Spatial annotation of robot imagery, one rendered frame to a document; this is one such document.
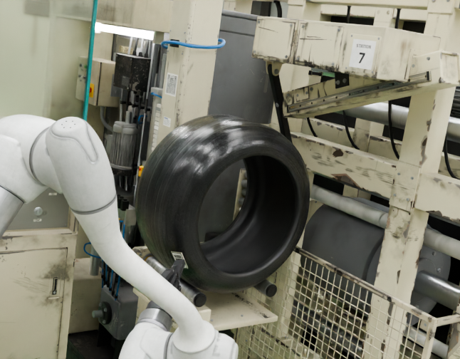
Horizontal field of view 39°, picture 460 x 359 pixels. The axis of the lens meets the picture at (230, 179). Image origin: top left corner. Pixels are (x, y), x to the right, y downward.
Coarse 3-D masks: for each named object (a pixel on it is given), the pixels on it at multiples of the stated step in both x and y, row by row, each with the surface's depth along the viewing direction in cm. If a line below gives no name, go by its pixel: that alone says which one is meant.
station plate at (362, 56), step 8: (360, 40) 187; (352, 48) 190; (360, 48) 187; (368, 48) 185; (352, 56) 190; (360, 56) 187; (368, 56) 185; (352, 64) 190; (360, 64) 187; (368, 64) 185
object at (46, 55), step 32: (0, 0) 213; (32, 0) 219; (64, 0) 225; (96, 0) 231; (0, 32) 216; (32, 32) 222; (64, 32) 228; (0, 64) 218; (32, 64) 224; (64, 64) 231; (0, 96) 221; (32, 96) 227; (64, 96) 233
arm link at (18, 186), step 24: (0, 120) 141; (24, 120) 137; (48, 120) 137; (0, 144) 135; (24, 144) 133; (0, 168) 133; (24, 168) 133; (0, 192) 133; (24, 192) 135; (0, 216) 133
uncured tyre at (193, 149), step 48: (192, 144) 193; (240, 144) 193; (288, 144) 206; (144, 192) 200; (192, 192) 188; (288, 192) 227; (144, 240) 208; (192, 240) 192; (240, 240) 235; (288, 240) 213; (240, 288) 209
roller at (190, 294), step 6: (150, 258) 224; (150, 264) 222; (156, 264) 220; (162, 264) 219; (156, 270) 218; (162, 270) 216; (180, 282) 207; (186, 282) 207; (186, 288) 204; (192, 288) 202; (186, 294) 202; (192, 294) 200; (198, 294) 199; (192, 300) 199; (198, 300) 199; (204, 300) 200; (198, 306) 200
